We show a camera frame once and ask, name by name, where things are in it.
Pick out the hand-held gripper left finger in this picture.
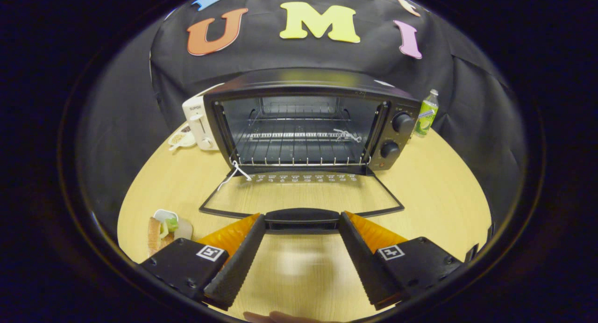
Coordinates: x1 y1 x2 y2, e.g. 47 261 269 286
139 213 267 311

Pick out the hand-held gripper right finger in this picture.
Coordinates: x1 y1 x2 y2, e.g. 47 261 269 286
338 211 468 310

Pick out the lettuce sandwich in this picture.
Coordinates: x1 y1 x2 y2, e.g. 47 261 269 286
147 216 180 258

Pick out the black toaster oven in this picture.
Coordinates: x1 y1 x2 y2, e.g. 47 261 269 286
199 68 422 235

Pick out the white bread toaster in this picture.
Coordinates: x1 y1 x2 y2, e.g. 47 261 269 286
182 95 221 151

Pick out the small white plate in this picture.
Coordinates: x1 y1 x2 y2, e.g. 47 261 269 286
153 209 193 242

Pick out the small white seed dish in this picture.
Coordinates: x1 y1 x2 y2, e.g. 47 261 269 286
167 123 197 152

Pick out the green plastic bottle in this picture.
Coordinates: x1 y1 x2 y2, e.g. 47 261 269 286
413 89 440 138

